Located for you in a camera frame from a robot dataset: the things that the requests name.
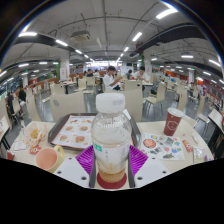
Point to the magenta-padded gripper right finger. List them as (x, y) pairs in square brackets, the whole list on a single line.
[(138, 159)]

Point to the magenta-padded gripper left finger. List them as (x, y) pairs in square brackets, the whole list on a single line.
[(85, 159)]

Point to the clear tea bottle white cap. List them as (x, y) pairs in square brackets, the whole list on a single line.
[(110, 133)]

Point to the colourful sticker sheet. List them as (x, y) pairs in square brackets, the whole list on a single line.
[(163, 146)]

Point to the printed tray liner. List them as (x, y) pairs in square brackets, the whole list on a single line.
[(75, 131)]

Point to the yellow mug pink inside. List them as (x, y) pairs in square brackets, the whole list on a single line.
[(48, 159)]

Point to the dark food tray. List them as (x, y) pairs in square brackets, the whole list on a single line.
[(55, 131)]

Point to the white paper napkin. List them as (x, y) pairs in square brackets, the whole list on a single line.
[(127, 114)]

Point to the red paper cup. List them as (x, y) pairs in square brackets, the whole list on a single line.
[(172, 122)]

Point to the red sauce packet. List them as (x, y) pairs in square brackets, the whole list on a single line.
[(35, 150)]

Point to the small red packet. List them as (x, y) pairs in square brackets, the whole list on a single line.
[(187, 145)]

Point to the paper food wrapper bag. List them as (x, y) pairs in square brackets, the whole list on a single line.
[(34, 135)]

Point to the beige chairs group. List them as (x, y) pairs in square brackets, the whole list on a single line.
[(66, 103)]

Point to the clear plastic packet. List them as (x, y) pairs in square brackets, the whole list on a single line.
[(200, 154)]

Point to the white paper receipt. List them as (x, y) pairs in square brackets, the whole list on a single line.
[(19, 145)]

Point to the red wallet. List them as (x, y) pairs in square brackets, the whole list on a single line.
[(10, 155)]

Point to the person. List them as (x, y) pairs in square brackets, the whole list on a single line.
[(22, 95), (141, 74), (10, 101), (109, 80)]

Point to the ceiling air conditioner unit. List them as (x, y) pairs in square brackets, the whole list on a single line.
[(80, 35)]

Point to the ceiling lights group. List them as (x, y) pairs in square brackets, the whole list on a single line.
[(166, 13)]

